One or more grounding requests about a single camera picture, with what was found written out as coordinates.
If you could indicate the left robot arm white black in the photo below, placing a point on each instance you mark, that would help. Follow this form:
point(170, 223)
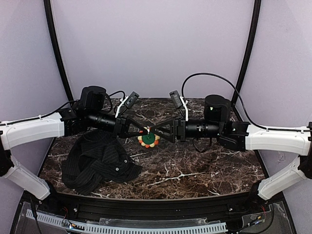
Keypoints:
point(65, 121)

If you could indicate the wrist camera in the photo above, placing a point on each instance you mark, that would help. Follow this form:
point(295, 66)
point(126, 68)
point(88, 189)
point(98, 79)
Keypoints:
point(179, 103)
point(126, 103)

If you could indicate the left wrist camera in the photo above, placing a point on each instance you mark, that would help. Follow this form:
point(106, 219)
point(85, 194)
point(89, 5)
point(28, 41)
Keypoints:
point(126, 103)

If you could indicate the flower brooch green orange yellow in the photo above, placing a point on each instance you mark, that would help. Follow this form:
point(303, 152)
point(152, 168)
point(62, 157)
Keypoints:
point(150, 140)

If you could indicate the right black frame post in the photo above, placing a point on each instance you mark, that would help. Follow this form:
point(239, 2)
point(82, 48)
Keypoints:
point(249, 44)

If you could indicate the black frame post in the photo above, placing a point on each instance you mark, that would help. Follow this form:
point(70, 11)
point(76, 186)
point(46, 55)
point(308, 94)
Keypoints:
point(56, 49)
point(249, 44)

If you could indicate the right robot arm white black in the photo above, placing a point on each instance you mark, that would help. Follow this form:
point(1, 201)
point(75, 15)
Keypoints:
point(246, 136)

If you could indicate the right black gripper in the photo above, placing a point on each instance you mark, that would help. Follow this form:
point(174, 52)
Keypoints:
point(178, 129)

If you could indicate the left black frame post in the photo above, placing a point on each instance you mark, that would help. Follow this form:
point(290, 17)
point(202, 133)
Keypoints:
point(56, 49)

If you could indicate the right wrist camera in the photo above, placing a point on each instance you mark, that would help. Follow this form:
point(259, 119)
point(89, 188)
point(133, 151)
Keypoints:
point(179, 103)

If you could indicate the black pinstriped shirt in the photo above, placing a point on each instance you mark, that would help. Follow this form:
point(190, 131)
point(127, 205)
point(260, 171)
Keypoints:
point(96, 157)

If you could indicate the white slotted cable duct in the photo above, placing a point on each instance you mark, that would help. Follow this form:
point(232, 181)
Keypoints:
point(127, 228)

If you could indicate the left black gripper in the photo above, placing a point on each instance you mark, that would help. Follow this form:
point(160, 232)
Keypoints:
point(122, 126)

